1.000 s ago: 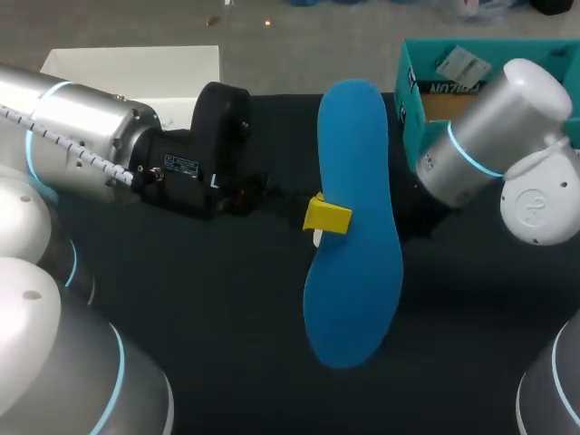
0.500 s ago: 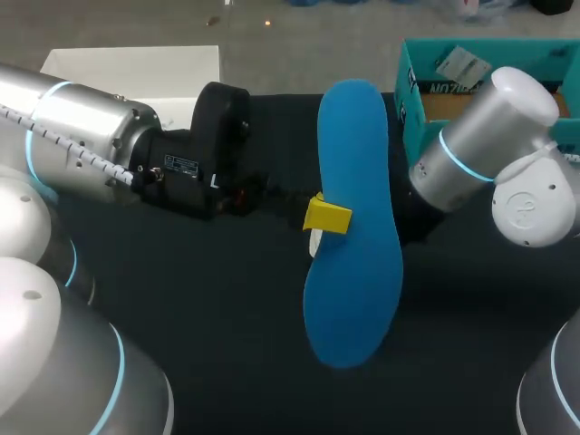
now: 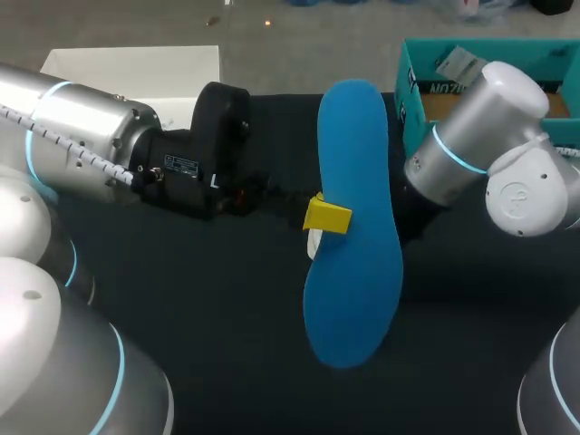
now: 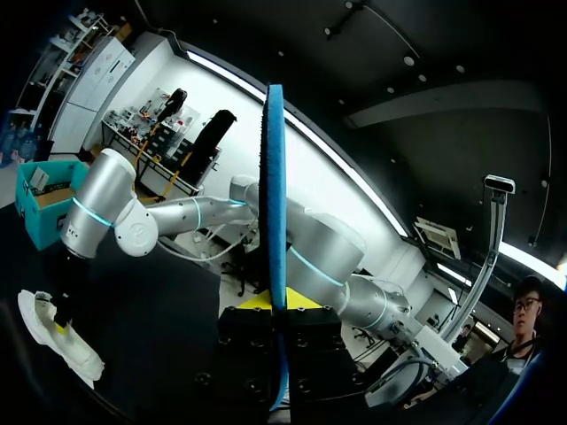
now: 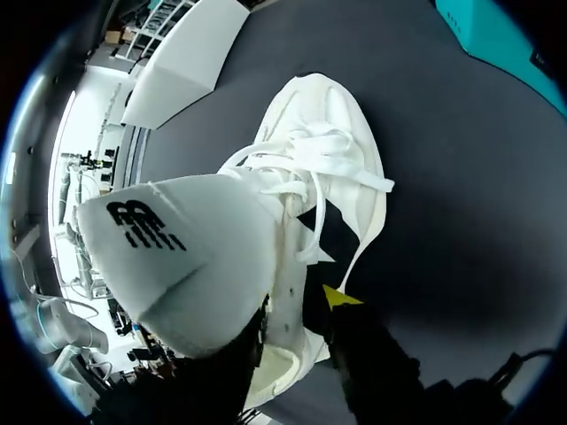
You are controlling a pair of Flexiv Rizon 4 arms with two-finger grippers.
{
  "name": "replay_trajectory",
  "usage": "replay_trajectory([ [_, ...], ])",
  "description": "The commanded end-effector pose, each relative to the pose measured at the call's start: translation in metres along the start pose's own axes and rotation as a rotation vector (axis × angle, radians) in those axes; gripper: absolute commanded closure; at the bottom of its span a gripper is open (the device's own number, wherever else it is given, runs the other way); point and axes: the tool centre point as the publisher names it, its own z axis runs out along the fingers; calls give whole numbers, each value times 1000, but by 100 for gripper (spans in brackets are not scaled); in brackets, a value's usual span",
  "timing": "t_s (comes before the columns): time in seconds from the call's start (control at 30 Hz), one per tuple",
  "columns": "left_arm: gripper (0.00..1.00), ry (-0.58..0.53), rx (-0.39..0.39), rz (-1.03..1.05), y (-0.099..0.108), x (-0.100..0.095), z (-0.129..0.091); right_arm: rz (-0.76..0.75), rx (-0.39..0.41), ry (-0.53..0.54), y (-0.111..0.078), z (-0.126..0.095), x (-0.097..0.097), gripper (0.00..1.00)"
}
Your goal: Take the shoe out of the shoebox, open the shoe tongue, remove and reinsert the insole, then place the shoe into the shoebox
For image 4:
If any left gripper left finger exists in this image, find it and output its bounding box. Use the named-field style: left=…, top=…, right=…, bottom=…
left=192, top=290, right=276, bottom=406

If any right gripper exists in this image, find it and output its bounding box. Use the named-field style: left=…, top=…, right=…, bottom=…
left=50, top=251, right=90, bottom=336

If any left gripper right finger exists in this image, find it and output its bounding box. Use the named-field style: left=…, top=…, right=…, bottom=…
left=285, top=286, right=367, bottom=405

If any white shoe with black letter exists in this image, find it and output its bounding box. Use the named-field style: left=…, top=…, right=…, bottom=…
left=17, top=290, right=106, bottom=390

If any teal cardboard box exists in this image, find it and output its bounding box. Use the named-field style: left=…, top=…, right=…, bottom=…
left=14, top=159, right=92, bottom=252

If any white paper tag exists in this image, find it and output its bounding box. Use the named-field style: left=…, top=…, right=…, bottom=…
left=28, top=166, right=50, bottom=192

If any white cable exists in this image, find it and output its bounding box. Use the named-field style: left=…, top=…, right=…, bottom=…
left=157, top=216, right=260, bottom=263

